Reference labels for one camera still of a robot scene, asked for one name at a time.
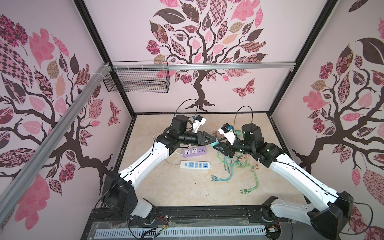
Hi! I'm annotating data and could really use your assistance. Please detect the white blue power strip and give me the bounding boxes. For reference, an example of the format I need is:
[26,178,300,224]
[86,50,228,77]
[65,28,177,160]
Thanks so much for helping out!
[180,161,212,171]

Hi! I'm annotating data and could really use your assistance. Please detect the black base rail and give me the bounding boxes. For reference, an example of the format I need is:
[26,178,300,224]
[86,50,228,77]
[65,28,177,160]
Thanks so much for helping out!
[80,203,341,240]

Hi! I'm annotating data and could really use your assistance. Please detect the green charger plug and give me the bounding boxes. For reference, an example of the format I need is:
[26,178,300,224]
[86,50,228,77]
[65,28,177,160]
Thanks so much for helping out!
[234,130,242,138]

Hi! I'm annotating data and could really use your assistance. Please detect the purple power strip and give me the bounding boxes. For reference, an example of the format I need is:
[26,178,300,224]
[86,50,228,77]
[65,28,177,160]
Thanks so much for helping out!
[182,146,207,158]

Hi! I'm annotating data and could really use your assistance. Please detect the white slotted cable duct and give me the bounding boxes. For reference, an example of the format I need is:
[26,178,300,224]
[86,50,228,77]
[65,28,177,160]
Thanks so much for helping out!
[93,226,266,240]

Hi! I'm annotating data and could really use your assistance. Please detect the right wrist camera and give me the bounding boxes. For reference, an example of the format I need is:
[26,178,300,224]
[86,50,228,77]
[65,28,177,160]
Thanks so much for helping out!
[218,123,237,145]

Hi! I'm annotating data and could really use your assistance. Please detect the back aluminium rail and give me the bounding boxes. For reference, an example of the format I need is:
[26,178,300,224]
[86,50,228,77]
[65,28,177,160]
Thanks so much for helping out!
[113,62,296,71]

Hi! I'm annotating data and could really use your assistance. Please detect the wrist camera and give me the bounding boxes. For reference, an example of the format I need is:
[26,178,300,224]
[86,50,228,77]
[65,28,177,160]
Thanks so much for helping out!
[193,115,206,133]
[218,123,237,145]

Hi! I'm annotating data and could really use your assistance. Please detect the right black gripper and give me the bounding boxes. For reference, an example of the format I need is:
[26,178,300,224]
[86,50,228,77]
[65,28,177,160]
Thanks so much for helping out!
[212,136,254,158]

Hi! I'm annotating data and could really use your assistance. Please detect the pink charger cable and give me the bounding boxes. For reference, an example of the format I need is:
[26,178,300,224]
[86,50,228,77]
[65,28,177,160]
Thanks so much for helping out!
[233,151,262,173]

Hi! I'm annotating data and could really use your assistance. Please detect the green charger cable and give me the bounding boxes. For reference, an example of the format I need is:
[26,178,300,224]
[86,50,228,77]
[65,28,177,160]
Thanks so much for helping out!
[216,149,260,195]

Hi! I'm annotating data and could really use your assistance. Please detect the left aluminium rail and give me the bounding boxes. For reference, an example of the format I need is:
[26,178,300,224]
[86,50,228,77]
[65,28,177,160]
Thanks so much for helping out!
[1,63,111,224]

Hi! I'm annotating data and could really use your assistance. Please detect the aluminium rail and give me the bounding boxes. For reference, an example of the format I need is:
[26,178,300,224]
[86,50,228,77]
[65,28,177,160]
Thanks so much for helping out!
[113,62,296,71]
[1,63,111,224]

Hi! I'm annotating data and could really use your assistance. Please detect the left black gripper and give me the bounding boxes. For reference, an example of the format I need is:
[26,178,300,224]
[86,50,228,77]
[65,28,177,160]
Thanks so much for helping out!
[179,130,216,147]

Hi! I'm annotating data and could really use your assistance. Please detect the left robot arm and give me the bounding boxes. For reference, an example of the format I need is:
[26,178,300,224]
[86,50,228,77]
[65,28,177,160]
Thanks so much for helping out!
[101,115,216,219]

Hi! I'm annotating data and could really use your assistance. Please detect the black wire basket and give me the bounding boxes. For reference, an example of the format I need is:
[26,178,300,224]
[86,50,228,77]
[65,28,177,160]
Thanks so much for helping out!
[104,60,171,93]

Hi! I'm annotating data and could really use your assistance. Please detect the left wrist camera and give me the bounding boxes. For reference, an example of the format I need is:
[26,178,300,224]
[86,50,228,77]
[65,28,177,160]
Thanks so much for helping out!
[193,115,206,133]

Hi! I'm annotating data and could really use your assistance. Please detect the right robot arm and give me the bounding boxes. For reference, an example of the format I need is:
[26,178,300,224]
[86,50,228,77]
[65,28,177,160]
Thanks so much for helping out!
[214,124,354,240]

